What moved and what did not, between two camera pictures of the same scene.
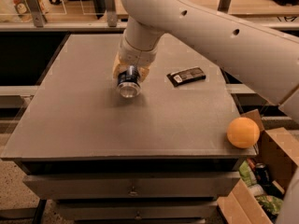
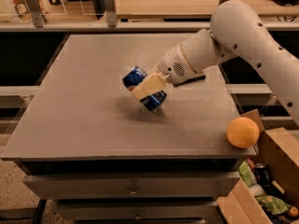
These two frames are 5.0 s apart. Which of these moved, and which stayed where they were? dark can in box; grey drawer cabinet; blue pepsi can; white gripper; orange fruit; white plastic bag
Moved: white gripper; blue pepsi can
Stayed: orange fruit; dark can in box; white plastic bag; grey drawer cabinet
